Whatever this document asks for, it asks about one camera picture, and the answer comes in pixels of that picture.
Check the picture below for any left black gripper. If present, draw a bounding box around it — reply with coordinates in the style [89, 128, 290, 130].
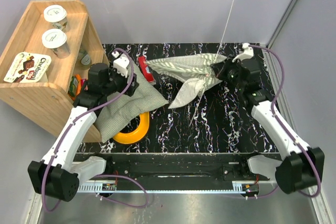
[103, 62, 140, 97]

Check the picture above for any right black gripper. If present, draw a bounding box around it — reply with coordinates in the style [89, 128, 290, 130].
[210, 55, 245, 91]

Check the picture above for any striped green pet tent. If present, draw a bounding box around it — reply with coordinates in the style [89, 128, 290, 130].
[146, 53, 226, 109]

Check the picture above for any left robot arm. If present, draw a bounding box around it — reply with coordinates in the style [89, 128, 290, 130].
[28, 62, 138, 202]

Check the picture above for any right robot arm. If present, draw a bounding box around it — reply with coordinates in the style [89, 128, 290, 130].
[211, 58, 324, 194]

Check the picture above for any yellow pet bowl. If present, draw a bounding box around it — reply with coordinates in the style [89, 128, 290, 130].
[113, 112, 150, 145]

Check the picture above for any pink small packet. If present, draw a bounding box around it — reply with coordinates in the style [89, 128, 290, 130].
[81, 79, 88, 91]

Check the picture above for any red toothpaste box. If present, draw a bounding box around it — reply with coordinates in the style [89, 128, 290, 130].
[138, 56, 156, 85]

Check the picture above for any green checked cushion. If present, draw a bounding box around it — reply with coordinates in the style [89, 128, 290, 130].
[94, 64, 168, 143]

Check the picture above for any glass jar on shelf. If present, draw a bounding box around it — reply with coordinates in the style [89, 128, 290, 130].
[77, 46, 91, 67]

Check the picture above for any orange green sponge pack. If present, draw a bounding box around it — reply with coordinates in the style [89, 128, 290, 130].
[68, 74, 81, 101]

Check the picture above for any wooden shelf unit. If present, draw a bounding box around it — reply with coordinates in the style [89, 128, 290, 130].
[1, 0, 109, 137]

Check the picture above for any white lidded cup front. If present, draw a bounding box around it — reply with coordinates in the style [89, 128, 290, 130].
[41, 28, 71, 59]

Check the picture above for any white lidded cup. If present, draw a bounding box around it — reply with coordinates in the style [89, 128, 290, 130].
[41, 28, 71, 59]
[44, 5, 70, 33]

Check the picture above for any white lidded cup rear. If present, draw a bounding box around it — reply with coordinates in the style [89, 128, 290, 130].
[44, 5, 70, 33]

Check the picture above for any Chobani yogurt flip pack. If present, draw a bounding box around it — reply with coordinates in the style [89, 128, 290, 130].
[3, 52, 51, 83]

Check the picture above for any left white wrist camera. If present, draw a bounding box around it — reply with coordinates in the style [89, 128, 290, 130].
[112, 51, 130, 78]

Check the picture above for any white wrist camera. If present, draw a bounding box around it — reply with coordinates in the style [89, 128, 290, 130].
[112, 51, 130, 78]
[232, 43, 254, 62]

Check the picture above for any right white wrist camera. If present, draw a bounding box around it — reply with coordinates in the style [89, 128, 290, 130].
[232, 43, 254, 62]

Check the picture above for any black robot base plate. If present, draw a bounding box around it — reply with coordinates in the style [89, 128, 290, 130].
[73, 152, 270, 191]

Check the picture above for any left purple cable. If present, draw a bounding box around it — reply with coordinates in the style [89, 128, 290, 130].
[41, 48, 150, 213]

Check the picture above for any purple cable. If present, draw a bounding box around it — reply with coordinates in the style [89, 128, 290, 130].
[41, 48, 150, 213]
[245, 45, 322, 200]

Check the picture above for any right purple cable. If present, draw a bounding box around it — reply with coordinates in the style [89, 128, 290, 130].
[245, 45, 322, 200]

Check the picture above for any aluminium rail frame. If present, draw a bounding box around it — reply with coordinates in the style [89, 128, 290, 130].
[25, 42, 336, 224]

